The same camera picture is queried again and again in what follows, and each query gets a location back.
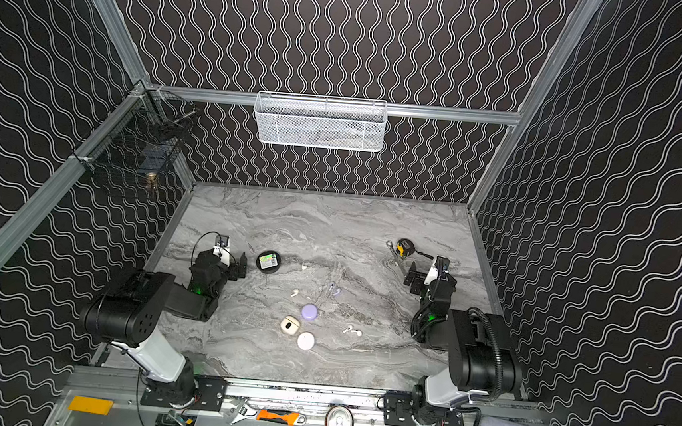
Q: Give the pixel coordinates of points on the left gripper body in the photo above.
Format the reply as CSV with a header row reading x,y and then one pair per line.
x,y
233,268

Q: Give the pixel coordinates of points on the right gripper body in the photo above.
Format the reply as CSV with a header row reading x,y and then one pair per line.
x,y
423,280

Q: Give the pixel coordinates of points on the purple earbud charging case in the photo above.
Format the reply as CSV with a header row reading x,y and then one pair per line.
x,y
309,312

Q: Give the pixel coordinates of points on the purple earbuds pair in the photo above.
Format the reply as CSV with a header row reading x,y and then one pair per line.
x,y
334,290

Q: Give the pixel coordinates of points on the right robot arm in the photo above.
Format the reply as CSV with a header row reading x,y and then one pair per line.
x,y
482,364

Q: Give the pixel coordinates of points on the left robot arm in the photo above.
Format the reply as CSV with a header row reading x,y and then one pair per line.
x,y
127,314

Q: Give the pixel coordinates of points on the white stem earbuds pair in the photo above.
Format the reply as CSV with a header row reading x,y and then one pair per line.
x,y
351,330

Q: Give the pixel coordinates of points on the white round earbud case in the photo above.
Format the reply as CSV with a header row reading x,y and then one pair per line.
x,y
306,341

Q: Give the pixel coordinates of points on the silver combination wrench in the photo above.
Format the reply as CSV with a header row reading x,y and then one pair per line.
x,y
397,259

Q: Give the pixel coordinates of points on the black round digital timer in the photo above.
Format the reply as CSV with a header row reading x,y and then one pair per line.
x,y
268,262

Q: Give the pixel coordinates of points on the yellow black tape measure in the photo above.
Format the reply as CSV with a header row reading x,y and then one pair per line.
x,y
405,248

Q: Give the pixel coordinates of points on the adjustable wrench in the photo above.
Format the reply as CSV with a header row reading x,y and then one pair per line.
x,y
241,412

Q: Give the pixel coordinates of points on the soda can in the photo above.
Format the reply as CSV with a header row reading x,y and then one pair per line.
x,y
339,415

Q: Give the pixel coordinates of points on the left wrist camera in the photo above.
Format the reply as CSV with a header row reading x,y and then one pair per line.
x,y
221,249

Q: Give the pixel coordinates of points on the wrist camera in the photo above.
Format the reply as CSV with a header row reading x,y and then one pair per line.
x,y
221,249
438,271

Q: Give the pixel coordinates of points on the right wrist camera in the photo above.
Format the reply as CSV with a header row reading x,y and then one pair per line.
x,y
438,271

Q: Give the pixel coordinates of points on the orange handled tool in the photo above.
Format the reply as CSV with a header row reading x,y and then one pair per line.
x,y
289,418

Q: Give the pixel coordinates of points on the white wire mesh basket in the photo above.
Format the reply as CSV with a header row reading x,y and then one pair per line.
x,y
319,121

